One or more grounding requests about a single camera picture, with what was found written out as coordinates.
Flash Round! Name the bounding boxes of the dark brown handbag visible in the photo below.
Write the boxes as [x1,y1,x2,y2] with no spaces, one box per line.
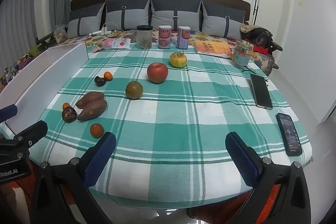
[240,25,284,52]

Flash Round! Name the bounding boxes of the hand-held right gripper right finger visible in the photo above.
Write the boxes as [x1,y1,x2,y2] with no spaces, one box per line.
[225,132,315,224]

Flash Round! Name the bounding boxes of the white printed packet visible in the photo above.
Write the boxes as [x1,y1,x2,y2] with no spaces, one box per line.
[112,38,132,49]

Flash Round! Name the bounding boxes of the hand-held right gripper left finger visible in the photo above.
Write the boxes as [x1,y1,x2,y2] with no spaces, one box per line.
[31,132,117,224]

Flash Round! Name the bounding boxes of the red box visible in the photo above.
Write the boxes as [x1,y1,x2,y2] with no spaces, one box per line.
[253,46,271,55]

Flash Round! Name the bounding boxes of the pink snack bag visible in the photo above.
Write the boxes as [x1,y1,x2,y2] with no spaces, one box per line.
[92,38,116,53]

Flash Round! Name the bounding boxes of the sweet potato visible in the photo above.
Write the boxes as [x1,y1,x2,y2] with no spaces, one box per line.
[77,100,108,122]
[76,91,105,109]

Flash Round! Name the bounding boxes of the clear jar with black lid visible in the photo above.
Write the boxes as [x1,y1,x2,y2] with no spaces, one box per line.
[136,25,153,50]

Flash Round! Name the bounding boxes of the clear bag of snacks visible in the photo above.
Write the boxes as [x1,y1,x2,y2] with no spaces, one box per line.
[53,25,68,45]

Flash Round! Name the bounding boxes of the dark reddish mandarin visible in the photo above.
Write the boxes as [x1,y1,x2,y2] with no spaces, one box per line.
[90,123,104,138]

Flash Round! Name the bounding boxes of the white power strip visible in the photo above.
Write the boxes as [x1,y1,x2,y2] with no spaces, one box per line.
[88,26,124,37]

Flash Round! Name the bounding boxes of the black smartphone with pale case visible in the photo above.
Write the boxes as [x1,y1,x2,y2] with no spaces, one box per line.
[250,73,273,109]

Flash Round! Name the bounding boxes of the green checkered tablecloth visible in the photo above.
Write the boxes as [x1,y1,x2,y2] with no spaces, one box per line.
[26,49,314,210]

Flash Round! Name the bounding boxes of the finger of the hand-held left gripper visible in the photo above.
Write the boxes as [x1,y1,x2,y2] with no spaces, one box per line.
[0,105,18,122]
[0,120,48,159]

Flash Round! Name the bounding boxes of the brown kiwi fruit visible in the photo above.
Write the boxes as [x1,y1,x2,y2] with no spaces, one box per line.
[125,81,144,100]

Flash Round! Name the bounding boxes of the printed glass jar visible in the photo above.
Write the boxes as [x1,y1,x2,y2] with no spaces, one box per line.
[232,39,254,69]

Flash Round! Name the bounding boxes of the orange book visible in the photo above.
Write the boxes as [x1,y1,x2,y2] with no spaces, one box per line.
[194,39,234,58]

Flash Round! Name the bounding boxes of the white cardboard box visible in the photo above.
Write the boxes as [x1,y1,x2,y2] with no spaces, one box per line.
[0,42,88,135]

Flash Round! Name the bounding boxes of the red apple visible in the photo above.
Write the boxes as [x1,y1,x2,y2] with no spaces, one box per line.
[147,62,169,84]

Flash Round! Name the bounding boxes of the white charger cable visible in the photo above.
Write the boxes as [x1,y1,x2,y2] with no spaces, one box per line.
[101,22,126,37]

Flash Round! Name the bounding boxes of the black smartphone with lit screen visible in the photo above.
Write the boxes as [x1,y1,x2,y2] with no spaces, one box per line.
[276,113,303,157]

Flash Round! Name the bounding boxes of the green cushion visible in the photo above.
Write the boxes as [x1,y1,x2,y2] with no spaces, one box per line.
[28,46,44,56]

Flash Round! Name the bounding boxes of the grey curtain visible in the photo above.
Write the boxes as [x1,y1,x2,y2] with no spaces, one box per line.
[0,0,72,77]

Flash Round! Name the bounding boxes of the printed food can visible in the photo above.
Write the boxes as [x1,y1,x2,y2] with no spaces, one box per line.
[158,26,172,50]
[176,26,192,50]

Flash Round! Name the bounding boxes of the grey two-tone pillow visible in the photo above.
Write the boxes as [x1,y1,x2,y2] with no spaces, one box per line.
[150,0,203,31]
[200,1,246,39]
[66,2,106,39]
[104,0,153,31]

